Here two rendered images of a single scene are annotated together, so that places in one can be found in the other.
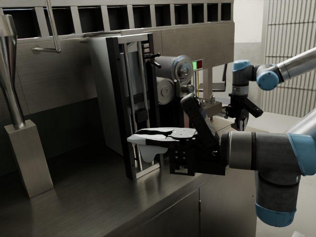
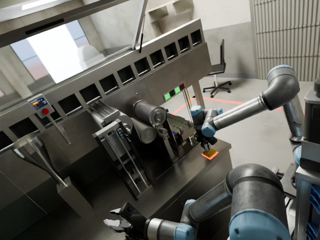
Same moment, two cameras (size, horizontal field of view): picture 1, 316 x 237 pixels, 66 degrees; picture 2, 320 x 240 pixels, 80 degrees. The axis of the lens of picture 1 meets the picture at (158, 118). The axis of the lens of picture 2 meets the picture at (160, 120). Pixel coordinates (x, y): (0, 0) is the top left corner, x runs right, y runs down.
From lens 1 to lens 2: 59 cm
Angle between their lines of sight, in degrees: 15
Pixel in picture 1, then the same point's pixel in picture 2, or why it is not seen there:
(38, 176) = (82, 206)
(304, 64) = (229, 120)
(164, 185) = (153, 204)
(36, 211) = (85, 228)
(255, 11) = not seen: outside the picture
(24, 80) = (61, 147)
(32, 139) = (72, 190)
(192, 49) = (173, 79)
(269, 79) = (208, 131)
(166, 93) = (149, 136)
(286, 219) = not seen: outside the picture
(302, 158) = not seen: outside the picture
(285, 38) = (271, 15)
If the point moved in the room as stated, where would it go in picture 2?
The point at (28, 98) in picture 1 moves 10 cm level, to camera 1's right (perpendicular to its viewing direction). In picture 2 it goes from (67, 156) to (79, 153)
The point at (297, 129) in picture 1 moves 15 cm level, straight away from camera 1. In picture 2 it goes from (195, 206) to (210, 176)
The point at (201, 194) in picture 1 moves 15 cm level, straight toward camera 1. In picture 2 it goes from (181, 199) to (178, 222)
